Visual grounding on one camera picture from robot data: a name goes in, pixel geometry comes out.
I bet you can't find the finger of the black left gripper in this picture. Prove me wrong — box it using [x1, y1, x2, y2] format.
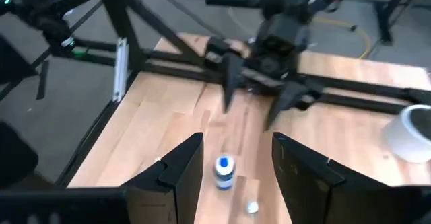
[222, 52, 244, 114]
[265, 81, 309, 130]

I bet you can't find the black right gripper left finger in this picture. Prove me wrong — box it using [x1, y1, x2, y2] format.
[0, 132, 205, 224]

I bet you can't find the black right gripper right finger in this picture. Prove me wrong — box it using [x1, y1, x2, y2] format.
[271, 131, 431, 224]

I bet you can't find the small teal bottle white cap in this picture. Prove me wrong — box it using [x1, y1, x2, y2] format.
[246, 200, 259, 215]

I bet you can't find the large blue food coloring bottle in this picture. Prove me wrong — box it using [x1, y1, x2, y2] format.
[213, 155, 236, 191]

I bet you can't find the silver metal bracket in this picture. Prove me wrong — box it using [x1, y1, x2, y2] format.
[112, 37, 130, 103]

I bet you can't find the yellow extension cable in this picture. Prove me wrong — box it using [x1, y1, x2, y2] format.
[314, 17, 373, 60]

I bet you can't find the snake plant in white pot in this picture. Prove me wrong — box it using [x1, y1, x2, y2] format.
[382, 104, 431, 164]

